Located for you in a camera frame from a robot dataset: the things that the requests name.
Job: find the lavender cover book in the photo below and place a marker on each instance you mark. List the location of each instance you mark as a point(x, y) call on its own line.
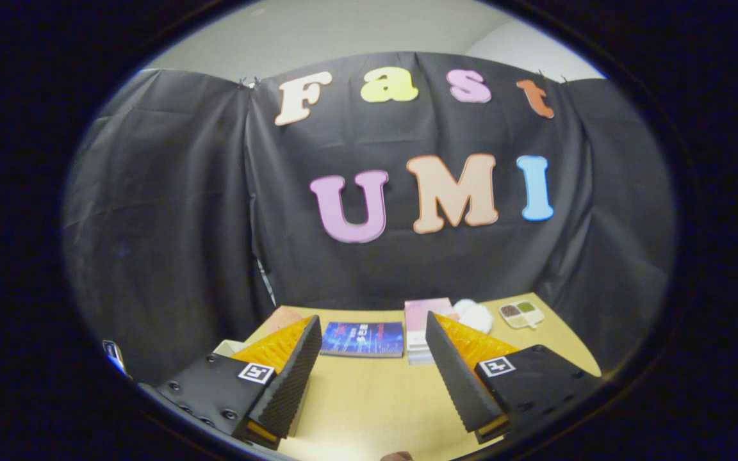
point(420, 361)

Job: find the pale green cover book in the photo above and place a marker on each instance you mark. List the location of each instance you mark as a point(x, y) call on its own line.
point(419, 353)

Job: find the beige storage box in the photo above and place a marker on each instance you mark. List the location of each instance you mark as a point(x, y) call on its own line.
point(228, 347)

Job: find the small blue white object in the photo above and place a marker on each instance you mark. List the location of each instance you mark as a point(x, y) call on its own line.
point(114, 356)

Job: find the white plush ball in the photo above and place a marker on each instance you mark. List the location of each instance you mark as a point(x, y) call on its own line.
point(476, 318)

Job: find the pink cover book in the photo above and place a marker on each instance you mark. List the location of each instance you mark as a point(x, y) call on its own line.
point(420, 317)

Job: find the small divided grain tray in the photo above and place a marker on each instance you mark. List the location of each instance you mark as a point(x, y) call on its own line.
point(521, 314)

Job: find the blue cover book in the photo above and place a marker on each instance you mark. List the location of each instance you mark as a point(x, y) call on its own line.
point(362, 339)

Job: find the orange sponge ball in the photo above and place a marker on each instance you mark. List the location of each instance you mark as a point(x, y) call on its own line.
point(284, 318)

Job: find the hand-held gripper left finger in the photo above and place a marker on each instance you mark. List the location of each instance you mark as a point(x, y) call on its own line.
point(289, 384)

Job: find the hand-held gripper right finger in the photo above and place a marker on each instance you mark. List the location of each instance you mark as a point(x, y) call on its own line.
point(455, 384)

